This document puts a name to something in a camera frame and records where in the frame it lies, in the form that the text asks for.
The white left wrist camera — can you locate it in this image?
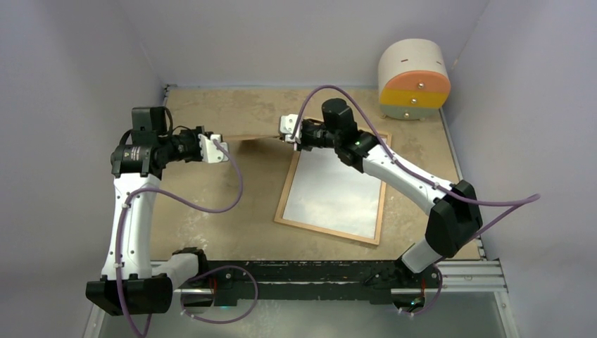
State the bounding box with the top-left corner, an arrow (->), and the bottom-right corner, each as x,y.
199,134 -> 229,164

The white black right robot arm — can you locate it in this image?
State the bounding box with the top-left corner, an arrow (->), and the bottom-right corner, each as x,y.
279,98 -> 483,287

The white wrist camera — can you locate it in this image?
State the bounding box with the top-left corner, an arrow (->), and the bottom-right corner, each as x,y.
199,134 -> 229,164
278,114 -> 302,144

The round white drawer cabinet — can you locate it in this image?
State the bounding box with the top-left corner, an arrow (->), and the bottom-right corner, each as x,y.
377,39 -> 451,120

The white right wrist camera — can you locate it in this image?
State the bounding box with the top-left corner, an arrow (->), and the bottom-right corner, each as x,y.
278,114 -> 302,144

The brown cardboard backing board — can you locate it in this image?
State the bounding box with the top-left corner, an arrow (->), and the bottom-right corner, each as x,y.
222,134 -> 281,142

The light wooden picture frame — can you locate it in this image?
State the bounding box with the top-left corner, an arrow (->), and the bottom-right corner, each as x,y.
273,125 -> 393,246

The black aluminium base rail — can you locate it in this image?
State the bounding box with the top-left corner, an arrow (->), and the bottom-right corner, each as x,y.
95,259 -> 508,306

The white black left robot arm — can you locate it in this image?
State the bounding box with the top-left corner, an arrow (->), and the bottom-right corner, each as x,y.
85,106 -> 210,316

